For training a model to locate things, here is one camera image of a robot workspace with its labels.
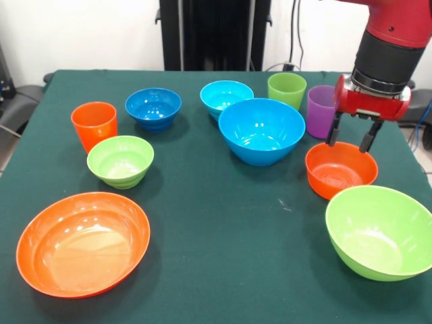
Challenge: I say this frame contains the small turquoise bowl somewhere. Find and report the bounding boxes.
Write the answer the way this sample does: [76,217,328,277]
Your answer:
[199,80,254,122]

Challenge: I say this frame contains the large orange bowl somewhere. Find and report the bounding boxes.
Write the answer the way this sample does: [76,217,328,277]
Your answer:
[16,191,151,299]

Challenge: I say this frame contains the blue cable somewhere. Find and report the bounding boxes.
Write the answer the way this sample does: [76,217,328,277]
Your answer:
[408,101,432,151]

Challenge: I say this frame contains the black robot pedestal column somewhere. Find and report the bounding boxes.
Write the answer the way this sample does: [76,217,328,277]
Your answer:
[155,0,273,72]

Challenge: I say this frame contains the small green bowl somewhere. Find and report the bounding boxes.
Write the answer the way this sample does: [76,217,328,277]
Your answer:
[86,135,155,190]

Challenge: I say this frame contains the dark green tablecloth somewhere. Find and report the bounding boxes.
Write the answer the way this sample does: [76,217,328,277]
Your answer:
[0,69,432,324]

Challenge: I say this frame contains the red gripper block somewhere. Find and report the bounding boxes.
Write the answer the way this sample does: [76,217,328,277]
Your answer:
[325,74,412,153]

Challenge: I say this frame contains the dark blue bowl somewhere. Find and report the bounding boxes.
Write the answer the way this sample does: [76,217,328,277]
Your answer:
[124,87,183,133]

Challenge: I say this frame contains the grey pedestal leg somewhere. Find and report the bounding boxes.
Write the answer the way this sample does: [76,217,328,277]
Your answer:
[0,84,47,136]
[391,78,432,126]

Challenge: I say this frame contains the black hanging cables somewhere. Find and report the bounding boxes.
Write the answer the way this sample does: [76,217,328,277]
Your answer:
[288,0,306,70]

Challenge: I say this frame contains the purple cup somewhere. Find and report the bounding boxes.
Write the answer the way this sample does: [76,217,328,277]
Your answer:
[306,84,339,140]

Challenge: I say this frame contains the small orange bowl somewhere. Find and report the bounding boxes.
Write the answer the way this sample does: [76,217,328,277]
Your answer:
[304,141,379,200]

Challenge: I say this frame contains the orange cup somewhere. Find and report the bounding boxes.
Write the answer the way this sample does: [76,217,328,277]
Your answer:
[70,101,119,155]

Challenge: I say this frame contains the green cup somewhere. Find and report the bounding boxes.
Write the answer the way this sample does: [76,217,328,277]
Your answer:
[267,72,308,111]

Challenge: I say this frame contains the large green bowl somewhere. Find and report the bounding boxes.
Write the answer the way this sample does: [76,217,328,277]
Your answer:
[325,184,432,283]

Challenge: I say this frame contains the large blue bowl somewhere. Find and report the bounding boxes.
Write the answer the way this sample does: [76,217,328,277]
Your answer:
[217,97,306,167]

